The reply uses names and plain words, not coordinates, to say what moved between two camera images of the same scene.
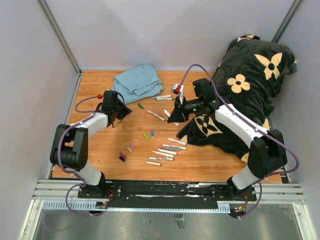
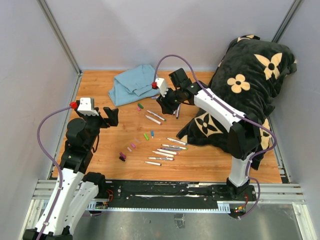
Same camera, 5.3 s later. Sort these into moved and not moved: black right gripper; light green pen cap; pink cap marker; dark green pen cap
Moved: black right gripper
Not moved: dark green pen cap; light green pen cap; pink cap marker
